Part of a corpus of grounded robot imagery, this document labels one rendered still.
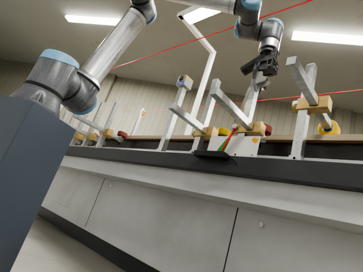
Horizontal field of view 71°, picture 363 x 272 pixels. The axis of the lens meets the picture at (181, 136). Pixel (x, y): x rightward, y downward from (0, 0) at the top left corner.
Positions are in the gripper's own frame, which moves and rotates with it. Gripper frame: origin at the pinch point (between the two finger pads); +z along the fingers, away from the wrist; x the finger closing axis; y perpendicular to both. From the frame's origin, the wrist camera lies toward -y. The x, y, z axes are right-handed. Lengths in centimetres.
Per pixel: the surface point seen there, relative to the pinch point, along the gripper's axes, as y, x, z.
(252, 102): -3.6, 6.4, 2.7
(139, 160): -68, 4, 37
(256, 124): 1.5, 5.4, 15.0
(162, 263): -48, 28, 86
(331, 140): 26.1, 24.9, 13.0
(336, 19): -28, 192, -235
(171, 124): -55, 7, 12
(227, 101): 0.1, -16.9, 16.1
